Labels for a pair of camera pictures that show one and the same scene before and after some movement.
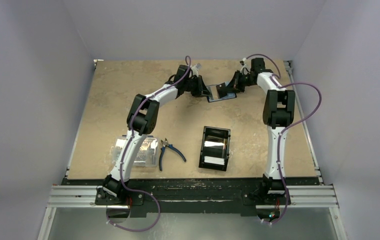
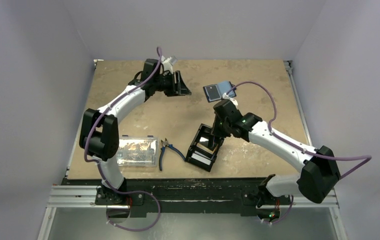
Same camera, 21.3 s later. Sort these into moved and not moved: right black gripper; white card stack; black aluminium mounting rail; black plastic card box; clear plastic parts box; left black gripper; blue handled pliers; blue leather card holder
Moved: white card stack; right black gripper; left black gripper; black plastic card box
Not moved: blue handled pliers; black aluminium mounting rail; blue leather card holder; clear plastic parts box
